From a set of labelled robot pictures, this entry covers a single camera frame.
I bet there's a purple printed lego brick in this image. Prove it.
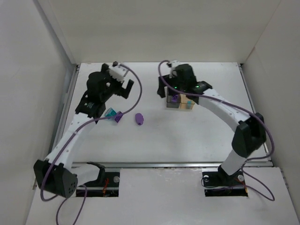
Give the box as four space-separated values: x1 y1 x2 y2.
171 94 180 103

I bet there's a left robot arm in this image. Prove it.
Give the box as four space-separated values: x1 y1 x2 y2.
33 62 134 202

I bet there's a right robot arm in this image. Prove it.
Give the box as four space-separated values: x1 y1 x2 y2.
157 60 266 177

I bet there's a grey transparent container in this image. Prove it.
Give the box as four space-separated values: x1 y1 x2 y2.
166 88 181 109

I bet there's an orange transparent container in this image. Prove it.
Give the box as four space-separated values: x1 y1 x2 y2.
179 94 195 110

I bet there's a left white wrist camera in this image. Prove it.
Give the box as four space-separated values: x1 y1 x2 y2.
108 61 128 83

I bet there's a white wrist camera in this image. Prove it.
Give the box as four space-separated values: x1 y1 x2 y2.
108 61 128 83
167 60 180 78

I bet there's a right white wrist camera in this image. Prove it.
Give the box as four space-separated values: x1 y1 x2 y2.
167 60 180 78

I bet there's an aluminium rail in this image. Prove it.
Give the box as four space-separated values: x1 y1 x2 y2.
72 161 274 168

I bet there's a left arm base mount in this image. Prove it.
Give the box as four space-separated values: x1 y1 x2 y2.
85 169 120 197

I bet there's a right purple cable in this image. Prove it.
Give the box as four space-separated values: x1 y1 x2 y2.
158 60 275 202

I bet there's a purple cable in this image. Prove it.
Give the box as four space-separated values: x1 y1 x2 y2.
158 60 275 202
40 64 143 225

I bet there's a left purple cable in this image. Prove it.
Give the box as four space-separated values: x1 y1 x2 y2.
40 64 143 225

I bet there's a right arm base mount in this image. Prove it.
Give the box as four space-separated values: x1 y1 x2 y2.
201 171 248 197

